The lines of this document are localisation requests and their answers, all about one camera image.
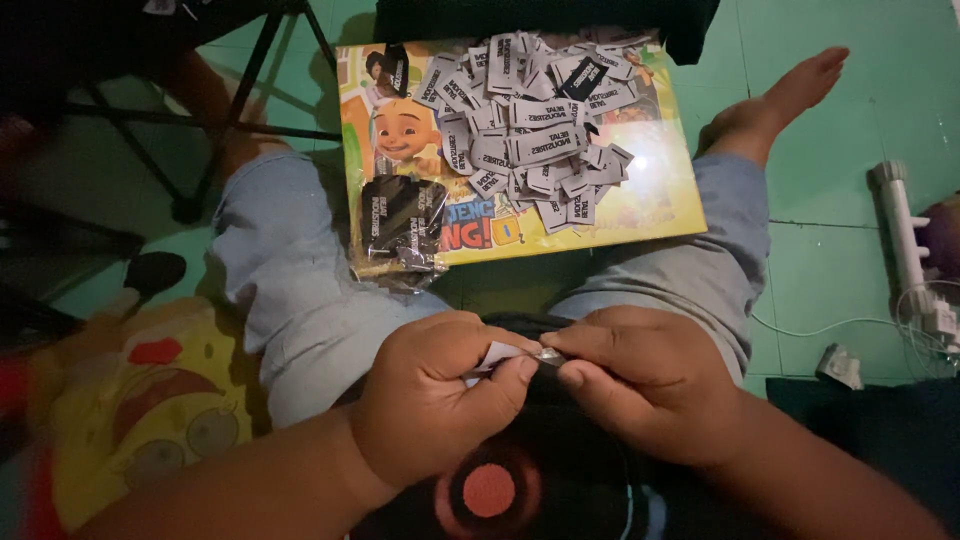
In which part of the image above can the colourful cartoon game box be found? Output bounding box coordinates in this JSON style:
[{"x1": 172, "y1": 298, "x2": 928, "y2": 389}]
[{"x1": 335, "y1": 30, "x2": 708, "y2": 269}]

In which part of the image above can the person's right hand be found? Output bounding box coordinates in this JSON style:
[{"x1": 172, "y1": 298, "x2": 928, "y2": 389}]
[{"x1": 539, "y1": 305, "x2": 751, "y2": 468}]

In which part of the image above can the person's left hand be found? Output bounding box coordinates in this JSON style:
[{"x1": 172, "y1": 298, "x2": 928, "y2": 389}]
[{"x1": 350, "y1": 310, "x2": 543, "y2": 490}]

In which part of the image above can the black rounded object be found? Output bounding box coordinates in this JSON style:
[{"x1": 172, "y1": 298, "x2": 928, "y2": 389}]
[{"x1": 123, "y1": 251, "x2": 188, "y2": 298}]

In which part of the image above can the white power strip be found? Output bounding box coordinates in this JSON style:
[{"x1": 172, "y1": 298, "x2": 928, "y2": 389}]
[{"x1": 870, "y1": 159, "x2": 960, "y2": 355}]

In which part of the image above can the white woven label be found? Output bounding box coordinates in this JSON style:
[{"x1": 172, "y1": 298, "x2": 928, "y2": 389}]
[{"x1": 463, "y1": 341, "x2": 535, "y2": 388}]

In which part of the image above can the black woven label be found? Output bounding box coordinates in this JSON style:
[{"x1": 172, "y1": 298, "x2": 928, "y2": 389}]
[
  {"x1": 558, "y1": 56, "x2": 610, "y2": 103},
  {"x1": 381, "y1": 43, "x2": 412, "y2": 99}
]

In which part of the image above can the person's right leg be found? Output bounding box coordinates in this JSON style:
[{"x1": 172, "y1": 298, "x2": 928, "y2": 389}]
[{"x1": 547, "y1": 46, "x2": 852, "y2": 378}]

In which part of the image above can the black cloth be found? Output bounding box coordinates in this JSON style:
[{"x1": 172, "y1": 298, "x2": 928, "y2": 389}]
[{"x1": 372, "y1": 0, "x2": 723, "y2": 66}]

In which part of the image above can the person's leg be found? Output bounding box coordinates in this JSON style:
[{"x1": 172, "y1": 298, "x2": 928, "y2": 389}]
[
  {"x1": 547, "y1": 46, "x2": 852, "y2": 378},
  {"x1": 161, "y1": 45, "x2": 453, "y2": 430}
]

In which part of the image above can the plastic bag of black labels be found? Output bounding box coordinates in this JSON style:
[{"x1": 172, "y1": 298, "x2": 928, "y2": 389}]
[{"x1": 351, "y1": 174, "x2": 451, "y2": 295}]

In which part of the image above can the pile of grey woven labels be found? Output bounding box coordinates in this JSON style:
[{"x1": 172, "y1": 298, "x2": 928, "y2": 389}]
[{"x1": 411, "y1": 30, "x2": 655, "y2": 235}]

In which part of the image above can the black tripod stand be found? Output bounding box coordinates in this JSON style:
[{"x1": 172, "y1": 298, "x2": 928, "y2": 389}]
[{"x1": 58, "y1": 0, "x2": 344, "y2": 226}]

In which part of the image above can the yellow cartoon pillow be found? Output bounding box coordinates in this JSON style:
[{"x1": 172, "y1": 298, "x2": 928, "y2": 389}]
[{"x1": 28, "y1": 296, "x2": 273, "y2": 535}]

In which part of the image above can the person's black shirt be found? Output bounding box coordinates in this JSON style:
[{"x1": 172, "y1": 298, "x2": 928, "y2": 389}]
[{"x1": 351, "y1": 312, "x2": 680, "y2": 540}]

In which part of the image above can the person's left leg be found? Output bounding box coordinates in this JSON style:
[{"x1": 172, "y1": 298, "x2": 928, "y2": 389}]
[{"x1": 161, "y1": 45, "x2": 453, "y2": 430}]

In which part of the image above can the white charger adapter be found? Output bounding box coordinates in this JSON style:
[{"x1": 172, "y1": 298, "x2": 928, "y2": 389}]
[{"x1": 815, "y1": 342, "x2": 865, "y2": 392}]

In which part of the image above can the white cable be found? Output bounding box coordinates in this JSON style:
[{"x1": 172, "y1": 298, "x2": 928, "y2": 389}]
[{"x1": 750, "y1": 279, "x2": 960, "y2": 380}]

